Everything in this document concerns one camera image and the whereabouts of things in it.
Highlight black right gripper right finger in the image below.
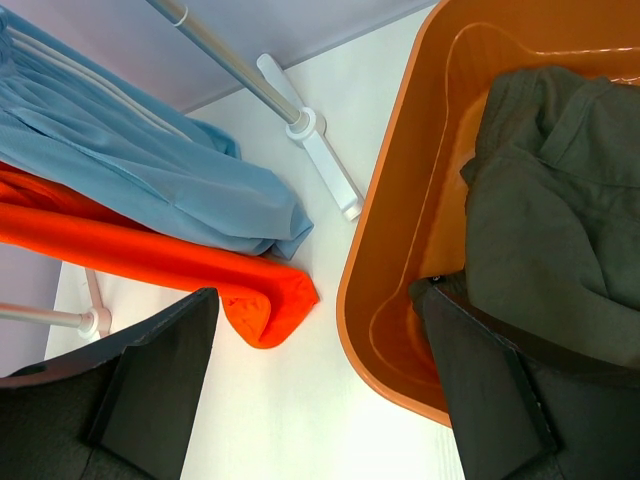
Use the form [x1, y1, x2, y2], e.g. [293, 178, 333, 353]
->
[422, 285, 639, 479]

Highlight orange plastic basket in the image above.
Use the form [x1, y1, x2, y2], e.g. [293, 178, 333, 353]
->
[337, 1, 639, 425]

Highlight light blue shorts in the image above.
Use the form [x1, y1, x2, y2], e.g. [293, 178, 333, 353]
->
[1, 10, 313, 259]

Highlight olive green shorts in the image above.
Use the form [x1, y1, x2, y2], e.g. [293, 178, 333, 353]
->
[437, 66, 639, 368]

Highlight white and silver clothes rack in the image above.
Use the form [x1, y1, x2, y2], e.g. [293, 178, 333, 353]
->
[0, 0, 365, 341]

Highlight grey hanger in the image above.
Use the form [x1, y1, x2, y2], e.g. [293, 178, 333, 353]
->
[8, 27, 190, 141]

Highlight orange shorts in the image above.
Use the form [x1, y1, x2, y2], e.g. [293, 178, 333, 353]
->
[1, 164, 319, 349]

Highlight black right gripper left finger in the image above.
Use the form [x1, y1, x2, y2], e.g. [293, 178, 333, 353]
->
[1, 288, 219, 479]

